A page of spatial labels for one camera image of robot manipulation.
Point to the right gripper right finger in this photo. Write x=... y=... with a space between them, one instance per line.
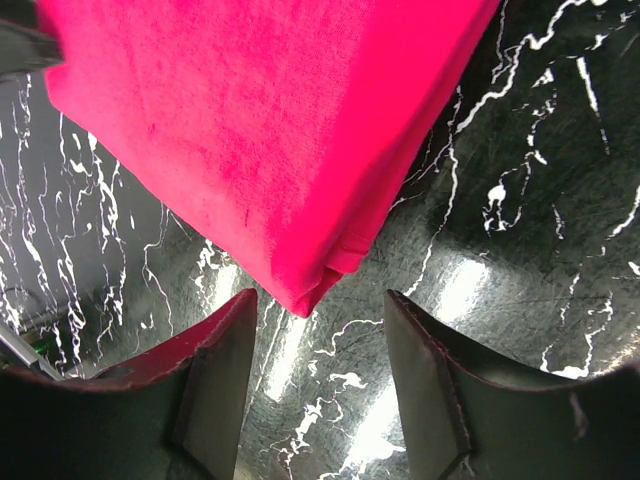
x=469 y=412

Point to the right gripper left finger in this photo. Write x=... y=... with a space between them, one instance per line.
x=172 y=412

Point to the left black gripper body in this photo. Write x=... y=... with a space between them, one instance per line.
x=25 y=48

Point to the bright pink t shirt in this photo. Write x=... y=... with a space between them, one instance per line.
x=282 y=131

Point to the black marble pattern mat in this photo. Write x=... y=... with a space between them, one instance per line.
x=518 y=225

